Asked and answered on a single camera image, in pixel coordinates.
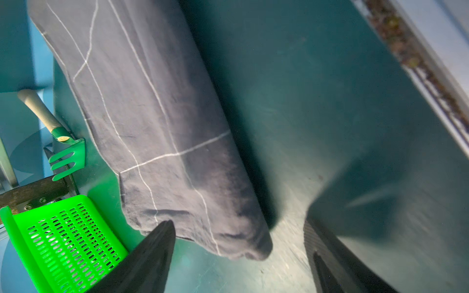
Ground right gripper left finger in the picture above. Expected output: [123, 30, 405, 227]
[88, 220, 176, 293]

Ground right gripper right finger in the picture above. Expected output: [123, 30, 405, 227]
[304, 217, 396, 293]

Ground green plastic basket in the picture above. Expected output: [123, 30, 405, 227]
[1, 195, 128, 293]

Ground dark grey grid pillowcase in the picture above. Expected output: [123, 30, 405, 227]
[28, 1, 273, 261]

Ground green toy rake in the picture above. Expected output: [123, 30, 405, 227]
[17, 89, 86, 181]

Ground right aluminium table edge rail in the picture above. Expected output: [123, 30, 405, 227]
[353, 1, 469, 155]

